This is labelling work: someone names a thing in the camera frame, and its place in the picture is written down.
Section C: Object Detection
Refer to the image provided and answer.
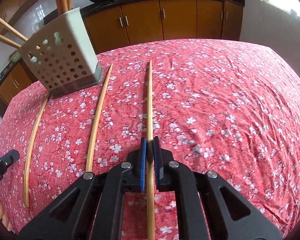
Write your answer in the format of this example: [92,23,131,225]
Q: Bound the red floral tablecloth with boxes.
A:
[0,39,300,240]

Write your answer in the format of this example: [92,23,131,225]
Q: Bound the beige perforated utensil holder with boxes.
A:
[17,7,103,99]

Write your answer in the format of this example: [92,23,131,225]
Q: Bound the brown wooden base cabinets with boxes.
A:
[0,0,245,117]

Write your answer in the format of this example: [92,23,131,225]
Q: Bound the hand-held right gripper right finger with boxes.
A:
[152,136,283,240]

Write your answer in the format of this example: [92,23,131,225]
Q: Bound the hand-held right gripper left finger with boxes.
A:
[17,137,150,240]

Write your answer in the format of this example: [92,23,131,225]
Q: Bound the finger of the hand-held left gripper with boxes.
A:
[0,149,20,175]

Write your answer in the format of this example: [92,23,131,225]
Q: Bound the person's left hand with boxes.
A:
[0,196,14,232]

